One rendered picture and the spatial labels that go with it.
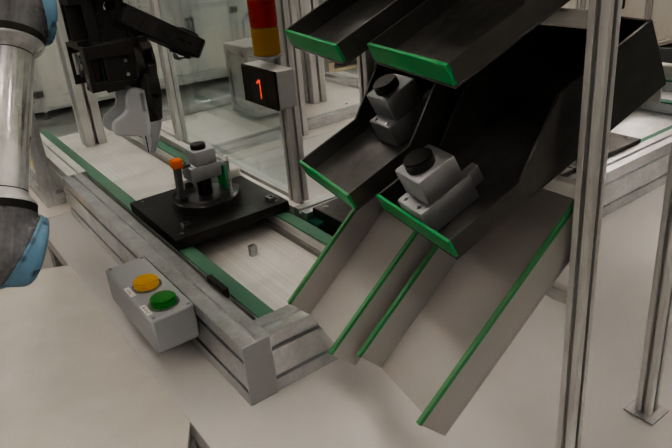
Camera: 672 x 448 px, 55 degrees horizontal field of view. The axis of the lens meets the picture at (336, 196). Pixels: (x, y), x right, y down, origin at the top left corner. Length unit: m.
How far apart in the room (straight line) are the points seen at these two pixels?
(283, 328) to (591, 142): 0.51
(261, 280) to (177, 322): 0.19
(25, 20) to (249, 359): 0.67
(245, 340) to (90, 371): 0.30
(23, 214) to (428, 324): 0.66
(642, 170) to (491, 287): 0.86
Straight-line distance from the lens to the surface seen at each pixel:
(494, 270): 0.74
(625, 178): 1.49
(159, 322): 1.01
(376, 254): 0.85
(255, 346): 0.92
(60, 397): 1.09
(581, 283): 0.69
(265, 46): 1.18
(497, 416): 0.93
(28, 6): 1.23
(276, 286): 1.11
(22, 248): 1.10
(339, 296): 0.87
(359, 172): 0.76
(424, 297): 0.78
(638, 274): 1.27
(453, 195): 0.63
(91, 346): 1.18
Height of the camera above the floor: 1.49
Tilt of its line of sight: 24 degrees down
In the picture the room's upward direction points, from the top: 5 degrees counter-clockwise
